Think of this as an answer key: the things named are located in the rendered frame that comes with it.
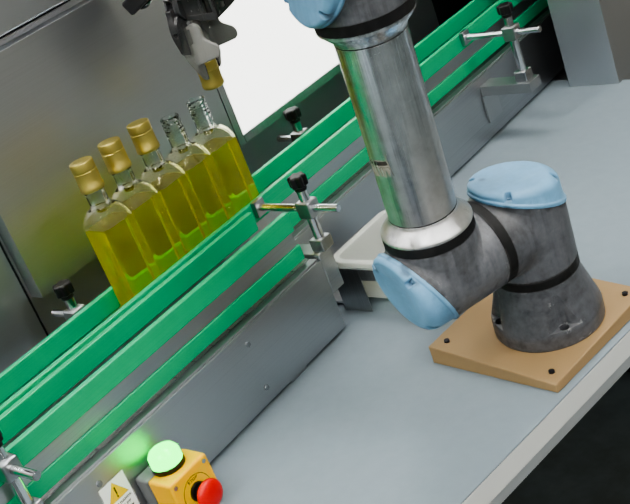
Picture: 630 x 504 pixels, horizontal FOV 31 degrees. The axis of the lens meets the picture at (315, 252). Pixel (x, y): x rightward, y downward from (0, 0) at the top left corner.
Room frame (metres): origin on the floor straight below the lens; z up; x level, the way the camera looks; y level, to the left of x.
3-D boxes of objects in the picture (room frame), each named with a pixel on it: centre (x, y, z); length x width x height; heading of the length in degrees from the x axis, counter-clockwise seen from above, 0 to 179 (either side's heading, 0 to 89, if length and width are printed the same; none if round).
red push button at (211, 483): (1.23, 0.24, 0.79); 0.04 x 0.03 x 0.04; 133
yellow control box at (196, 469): (1.26, 0.27, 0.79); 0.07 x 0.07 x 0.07; 43
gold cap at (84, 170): (1.54, 0.26, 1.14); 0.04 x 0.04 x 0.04
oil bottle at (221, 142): (1.69, 0.09, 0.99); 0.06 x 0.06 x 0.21; 44
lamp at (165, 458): (1.26, 0.27, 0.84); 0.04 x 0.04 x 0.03
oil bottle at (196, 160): (1.65, 0.13, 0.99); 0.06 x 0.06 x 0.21; 43
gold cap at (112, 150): (1.58, 0.21, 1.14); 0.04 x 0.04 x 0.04
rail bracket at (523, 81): (2.04, -0.47, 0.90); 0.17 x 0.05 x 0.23; 43
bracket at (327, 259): (1.61, 0.02, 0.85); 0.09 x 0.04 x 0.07; 43
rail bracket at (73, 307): (1.54, 0.37, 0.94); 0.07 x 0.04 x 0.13; 43
